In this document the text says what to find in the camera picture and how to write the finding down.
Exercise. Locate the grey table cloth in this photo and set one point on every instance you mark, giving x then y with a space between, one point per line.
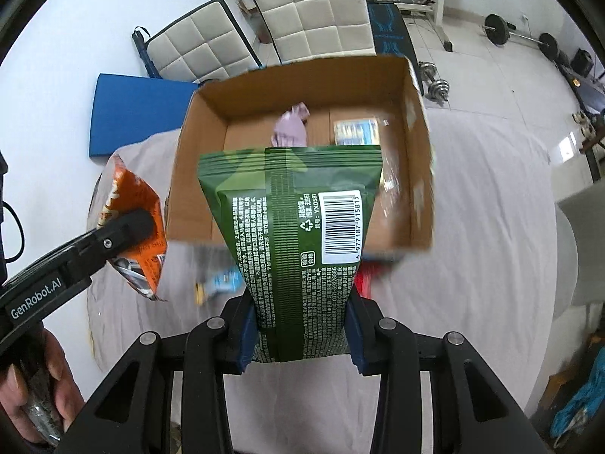
490 274

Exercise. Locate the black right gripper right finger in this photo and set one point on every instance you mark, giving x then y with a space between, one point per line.
436 394

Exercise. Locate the green snack packet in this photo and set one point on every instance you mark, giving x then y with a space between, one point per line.
295 221

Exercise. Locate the left white quilted chair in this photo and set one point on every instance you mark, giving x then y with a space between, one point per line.
205 44

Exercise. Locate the lilac cloth bundle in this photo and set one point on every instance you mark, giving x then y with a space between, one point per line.
290 130

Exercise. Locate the chrome dumbbell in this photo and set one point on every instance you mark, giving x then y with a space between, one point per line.
437 88

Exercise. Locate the orange panda snack packet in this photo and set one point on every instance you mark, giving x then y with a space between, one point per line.
132 210

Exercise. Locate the blue black weight bench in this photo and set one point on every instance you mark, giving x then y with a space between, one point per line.
391 36

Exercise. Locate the cardboard milk carton box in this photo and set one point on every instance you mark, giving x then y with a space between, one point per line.
241 113

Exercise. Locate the brown wooden chair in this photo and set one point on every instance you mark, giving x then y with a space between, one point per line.
593 135

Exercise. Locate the yellow tissue pack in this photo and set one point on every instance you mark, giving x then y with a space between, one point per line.
356 132

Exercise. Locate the floor barbell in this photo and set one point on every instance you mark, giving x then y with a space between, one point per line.
499 32

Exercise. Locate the red snack packet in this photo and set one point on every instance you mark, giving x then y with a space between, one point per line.
367 272

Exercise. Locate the black treadmill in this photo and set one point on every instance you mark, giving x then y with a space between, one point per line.
590 96

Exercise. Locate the right white quilted chair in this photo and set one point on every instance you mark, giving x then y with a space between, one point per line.
314 29

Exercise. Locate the blue foam mat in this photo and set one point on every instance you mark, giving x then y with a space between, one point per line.
128 109

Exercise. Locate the person left hand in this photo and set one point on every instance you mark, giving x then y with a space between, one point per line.
39 393

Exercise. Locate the grey chair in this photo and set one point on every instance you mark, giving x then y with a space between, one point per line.
580 246

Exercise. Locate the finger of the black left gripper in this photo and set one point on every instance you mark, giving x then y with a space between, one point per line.
84 255

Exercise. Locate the blue snack packet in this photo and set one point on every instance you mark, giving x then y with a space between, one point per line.
226 281

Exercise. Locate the white quilted chair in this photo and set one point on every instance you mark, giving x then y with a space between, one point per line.
205 44
314 29

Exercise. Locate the white weight rack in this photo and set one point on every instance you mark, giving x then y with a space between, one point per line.
431 10

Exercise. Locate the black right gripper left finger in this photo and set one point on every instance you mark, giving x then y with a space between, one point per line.
130 410

